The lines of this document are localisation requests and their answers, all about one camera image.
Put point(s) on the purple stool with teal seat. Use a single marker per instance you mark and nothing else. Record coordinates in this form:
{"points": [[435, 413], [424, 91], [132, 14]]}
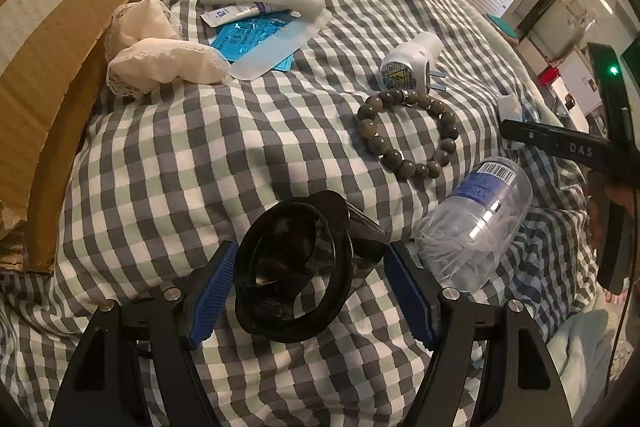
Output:
{"points": [[505, 27]]}

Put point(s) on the red bag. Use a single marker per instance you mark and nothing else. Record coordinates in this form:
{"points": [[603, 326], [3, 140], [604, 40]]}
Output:
{"points": [[549, 76]]}

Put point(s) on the white and purple ointment tube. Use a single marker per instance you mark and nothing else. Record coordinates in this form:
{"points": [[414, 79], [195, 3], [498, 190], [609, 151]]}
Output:
{"points": [[235, 13]]}

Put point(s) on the white plug adapter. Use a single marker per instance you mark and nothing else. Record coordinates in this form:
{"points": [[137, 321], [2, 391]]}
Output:
{"points": [[405, 67]]}

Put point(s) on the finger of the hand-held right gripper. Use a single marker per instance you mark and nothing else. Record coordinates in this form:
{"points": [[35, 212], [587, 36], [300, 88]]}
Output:
{"points": [[550, 139]]}

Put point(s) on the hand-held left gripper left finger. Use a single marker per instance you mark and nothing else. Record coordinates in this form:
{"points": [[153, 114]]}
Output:
{"points": [[215, 292]]}

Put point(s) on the blue blister pack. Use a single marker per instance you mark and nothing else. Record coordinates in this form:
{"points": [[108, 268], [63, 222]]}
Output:
{"points": [[235, 39]]}

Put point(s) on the brown cardboard box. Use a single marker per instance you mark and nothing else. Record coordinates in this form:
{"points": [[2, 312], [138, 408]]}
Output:
{"points": [[50, 82]]}

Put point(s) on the person's right hand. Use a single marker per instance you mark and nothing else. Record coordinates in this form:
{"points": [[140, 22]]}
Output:
{"points": [[596, 217]]}

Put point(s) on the blue and white tissue pack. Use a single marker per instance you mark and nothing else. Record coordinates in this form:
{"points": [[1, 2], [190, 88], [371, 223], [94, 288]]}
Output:
{"points": [[509, 107]]}

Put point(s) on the translucent plastic sheet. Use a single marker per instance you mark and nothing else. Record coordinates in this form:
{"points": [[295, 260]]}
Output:
{"points": [[280, 49]]}

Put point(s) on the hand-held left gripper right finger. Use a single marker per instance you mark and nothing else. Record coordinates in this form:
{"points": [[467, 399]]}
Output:
{"points": [[410, 292]]}

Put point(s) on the white folding table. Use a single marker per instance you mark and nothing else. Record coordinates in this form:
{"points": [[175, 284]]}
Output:
{"points": [[580, 82]]}

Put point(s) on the black plastic cup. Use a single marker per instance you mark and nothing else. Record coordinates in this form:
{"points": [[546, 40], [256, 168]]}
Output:
{"points": [[280, 257]]}

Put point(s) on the clear cotton swab bottle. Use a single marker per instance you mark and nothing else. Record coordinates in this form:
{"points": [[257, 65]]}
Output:
{"points": [[475, 227]]}

